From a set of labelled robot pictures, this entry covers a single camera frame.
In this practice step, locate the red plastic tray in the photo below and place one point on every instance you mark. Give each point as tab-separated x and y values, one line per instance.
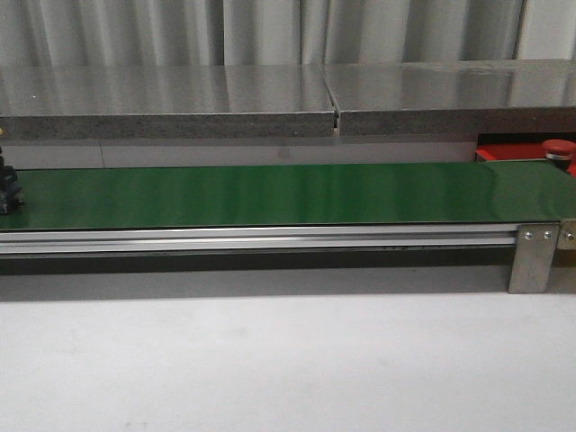
522	146

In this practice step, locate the green conveyor belt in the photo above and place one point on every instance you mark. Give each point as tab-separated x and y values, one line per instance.
221	196

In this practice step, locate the grey stone shelf slab right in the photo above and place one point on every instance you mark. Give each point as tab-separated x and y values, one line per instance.
468	98

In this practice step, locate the red mushroom push button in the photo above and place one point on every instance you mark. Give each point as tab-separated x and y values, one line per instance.
560	151

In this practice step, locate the grey stone shelf slab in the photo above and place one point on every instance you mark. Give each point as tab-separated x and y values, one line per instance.
166	102
468	98

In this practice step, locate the grey curtain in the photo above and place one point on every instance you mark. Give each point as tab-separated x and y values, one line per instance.
157	33

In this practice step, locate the grey stone shelf slab left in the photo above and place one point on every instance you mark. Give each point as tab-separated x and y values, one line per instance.
166	102

